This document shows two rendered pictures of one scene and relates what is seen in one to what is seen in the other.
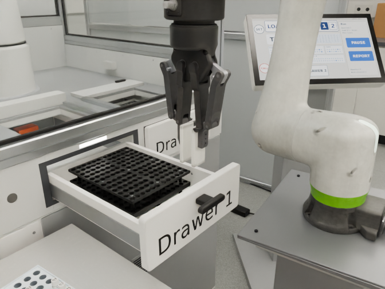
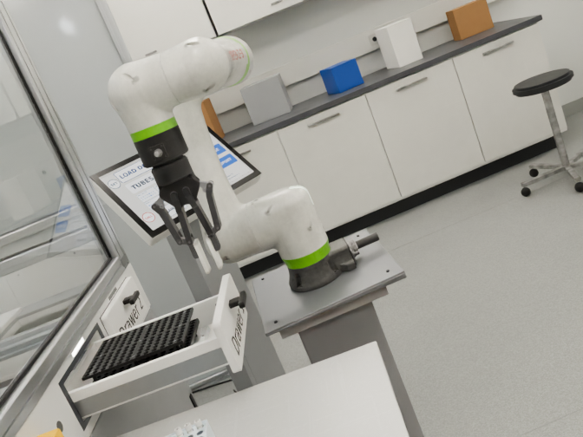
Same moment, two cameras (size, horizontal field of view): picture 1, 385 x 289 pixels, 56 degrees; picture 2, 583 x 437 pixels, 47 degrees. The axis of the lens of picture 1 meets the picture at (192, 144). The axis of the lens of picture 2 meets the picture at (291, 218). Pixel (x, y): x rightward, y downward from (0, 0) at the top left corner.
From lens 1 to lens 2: 0.84 m
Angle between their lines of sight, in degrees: 35
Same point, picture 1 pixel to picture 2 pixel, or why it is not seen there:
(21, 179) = (55, 403)
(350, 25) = not seen: hidden behind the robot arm
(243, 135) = not seen: hidden behind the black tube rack
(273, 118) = (225, 226)
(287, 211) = (282, 298)
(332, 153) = (289, 220)
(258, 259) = not seen: outside the picture
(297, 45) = (206, 159)
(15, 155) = (40, 380)
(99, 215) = (160, 373)
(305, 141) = (264, 225)
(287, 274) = (318, 348)
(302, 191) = (278, 283)
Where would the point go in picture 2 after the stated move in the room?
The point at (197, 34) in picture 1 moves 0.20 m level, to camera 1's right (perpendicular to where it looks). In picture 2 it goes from (181, 165) to (258, 127)
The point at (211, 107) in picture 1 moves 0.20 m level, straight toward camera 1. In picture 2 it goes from (213, 211) to (270, 209)
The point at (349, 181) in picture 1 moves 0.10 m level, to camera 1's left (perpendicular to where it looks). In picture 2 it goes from (312, 234) to (284, 253)
